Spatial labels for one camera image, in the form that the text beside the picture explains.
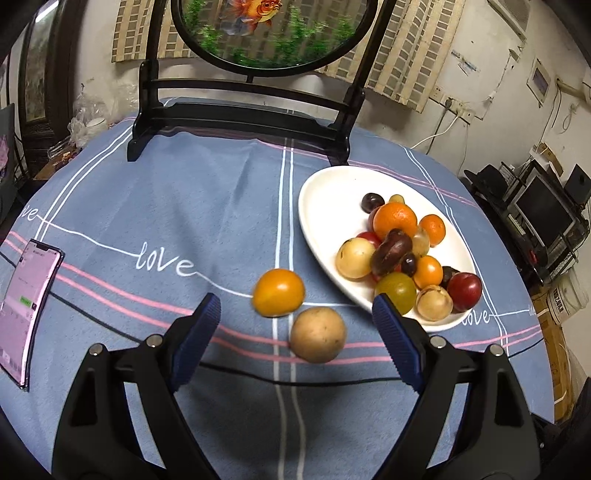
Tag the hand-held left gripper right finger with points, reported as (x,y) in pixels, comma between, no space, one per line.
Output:
(397,341)

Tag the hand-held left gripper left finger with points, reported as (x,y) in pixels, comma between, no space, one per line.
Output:
(196,341)

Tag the green-yellow tangerine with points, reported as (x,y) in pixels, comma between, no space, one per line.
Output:
(395,288)

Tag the tan spotted passion fruit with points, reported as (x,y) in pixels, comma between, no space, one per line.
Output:
(433,302)

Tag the small dark purple plum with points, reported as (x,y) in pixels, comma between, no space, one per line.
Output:
(408,264)

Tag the tan round passion fruit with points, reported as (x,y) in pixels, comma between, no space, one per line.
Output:
(421,242)
(318,335)

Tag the red plum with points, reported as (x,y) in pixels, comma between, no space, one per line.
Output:
(368,237)
(464,291)

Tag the dark purple mangosteen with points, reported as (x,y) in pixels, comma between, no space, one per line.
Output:
(448,274)

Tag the large dark purple plum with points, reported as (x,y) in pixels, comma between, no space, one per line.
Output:
(391,251)

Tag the yellow-orange tangerine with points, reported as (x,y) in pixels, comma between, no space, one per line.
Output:
(278,292)

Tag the large orange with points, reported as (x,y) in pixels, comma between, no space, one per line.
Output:
(395,220)

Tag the small tan longan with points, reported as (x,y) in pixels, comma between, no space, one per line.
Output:
(397,199)

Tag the white plate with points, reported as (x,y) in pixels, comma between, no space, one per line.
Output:
(328,207)

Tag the blue striped tablecloth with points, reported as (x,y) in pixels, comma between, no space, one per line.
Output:
(184,207)

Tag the large cardboard box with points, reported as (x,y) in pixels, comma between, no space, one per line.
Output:
(554,350)

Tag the black computer desk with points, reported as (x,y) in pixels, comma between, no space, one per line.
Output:
(517,230)

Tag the smartphone with pink screen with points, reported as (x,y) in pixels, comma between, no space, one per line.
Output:
(30,309)

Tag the white bucket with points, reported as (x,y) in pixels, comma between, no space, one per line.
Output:
(568,297)

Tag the black hat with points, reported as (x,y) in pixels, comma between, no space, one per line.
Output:
(487,182)

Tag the computer monitor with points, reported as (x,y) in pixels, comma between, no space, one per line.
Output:
(542,210)

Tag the small cardboard box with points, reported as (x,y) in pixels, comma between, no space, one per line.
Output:
(549,159)

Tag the black speaker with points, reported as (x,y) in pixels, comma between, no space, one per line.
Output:
(579,184)

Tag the clear plastic bags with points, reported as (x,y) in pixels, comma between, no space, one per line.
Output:
(94,120)

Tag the white power strip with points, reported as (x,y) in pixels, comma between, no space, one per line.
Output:
(452,104)

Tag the dark cloth purple print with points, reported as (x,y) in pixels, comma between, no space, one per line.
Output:
(5,157)

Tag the dark framed painting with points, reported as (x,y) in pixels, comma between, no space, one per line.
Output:
(46,64)

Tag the round goldfish screen black stand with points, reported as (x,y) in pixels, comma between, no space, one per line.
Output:
(277,32)

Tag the white air conditioner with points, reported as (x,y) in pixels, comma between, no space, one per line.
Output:
(510,14)

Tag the woven checked wall curtain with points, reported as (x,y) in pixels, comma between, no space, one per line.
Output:
(406,50)

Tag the white wall panel box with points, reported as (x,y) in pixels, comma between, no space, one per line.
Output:
(539,81)

